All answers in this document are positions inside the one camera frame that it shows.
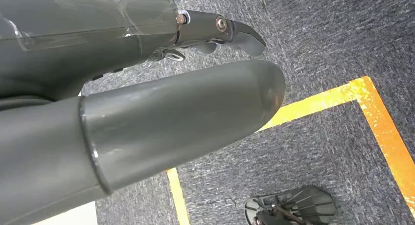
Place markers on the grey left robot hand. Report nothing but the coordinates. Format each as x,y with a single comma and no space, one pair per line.
129,119

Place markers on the yellow floor tape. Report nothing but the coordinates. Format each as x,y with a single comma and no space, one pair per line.
373,119

